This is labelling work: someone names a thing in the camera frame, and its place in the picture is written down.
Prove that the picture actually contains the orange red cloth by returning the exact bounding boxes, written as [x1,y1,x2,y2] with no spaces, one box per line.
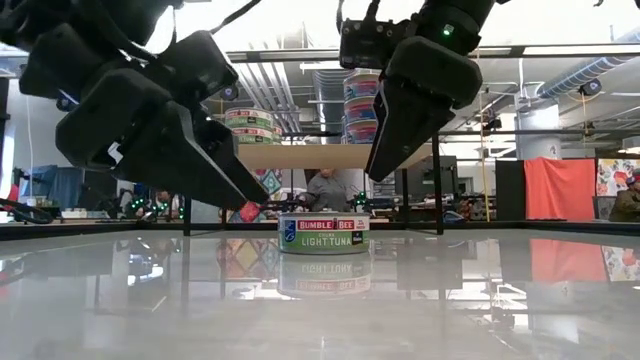
[523,157,598,222]

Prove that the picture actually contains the yellow cord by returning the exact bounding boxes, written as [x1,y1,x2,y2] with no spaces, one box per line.
[473,47,491,222]

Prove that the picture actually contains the silver corrugated duct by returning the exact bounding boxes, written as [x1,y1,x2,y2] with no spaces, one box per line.
[312,68,351,146]

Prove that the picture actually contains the wooden shelf with black legs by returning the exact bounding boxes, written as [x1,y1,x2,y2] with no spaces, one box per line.
[182,124,448,237]

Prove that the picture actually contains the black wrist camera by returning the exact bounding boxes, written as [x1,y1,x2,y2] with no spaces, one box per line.
[338,18,414,70]
[149,29,240,109]

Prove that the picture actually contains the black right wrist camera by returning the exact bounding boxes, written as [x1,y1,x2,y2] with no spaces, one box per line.
[338,18,414,70]

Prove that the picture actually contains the striped ceiling duct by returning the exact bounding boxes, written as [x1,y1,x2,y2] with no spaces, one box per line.
[535,27,640,100]

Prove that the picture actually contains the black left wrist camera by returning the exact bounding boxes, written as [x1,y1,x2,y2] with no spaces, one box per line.
[149,29,240,109]

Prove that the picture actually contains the red blue salmon can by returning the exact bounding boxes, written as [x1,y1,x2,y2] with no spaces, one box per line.
[343,96,380,124]
[341,119,377,146]
[342,68,384,100]

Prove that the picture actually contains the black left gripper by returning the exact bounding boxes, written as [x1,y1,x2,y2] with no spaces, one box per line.
[54,67,271,212]

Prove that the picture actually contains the blue panel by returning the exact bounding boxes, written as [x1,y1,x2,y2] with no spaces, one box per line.
[22,164,85,209]

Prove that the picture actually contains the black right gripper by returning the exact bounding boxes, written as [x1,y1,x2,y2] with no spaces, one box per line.
[364,34,485,184]

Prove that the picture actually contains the white round column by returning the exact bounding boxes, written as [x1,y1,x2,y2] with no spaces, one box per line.
[514,102,562,160]

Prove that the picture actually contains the person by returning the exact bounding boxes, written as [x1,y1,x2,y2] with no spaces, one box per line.
[148,188,175,217]
[607,168,640,224]
[304,168,355,214]

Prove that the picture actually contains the colourful poster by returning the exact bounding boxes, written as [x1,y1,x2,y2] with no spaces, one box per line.
[595,158,640,197]

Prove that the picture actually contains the colourful patchwork quilt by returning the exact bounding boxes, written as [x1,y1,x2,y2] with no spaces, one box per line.
[227,168,284,224]

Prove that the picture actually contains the black cabinet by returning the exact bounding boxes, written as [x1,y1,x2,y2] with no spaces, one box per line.
[494,159,527,221]

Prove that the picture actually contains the dark monitor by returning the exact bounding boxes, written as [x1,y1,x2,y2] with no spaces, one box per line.
[82,168,120,206]

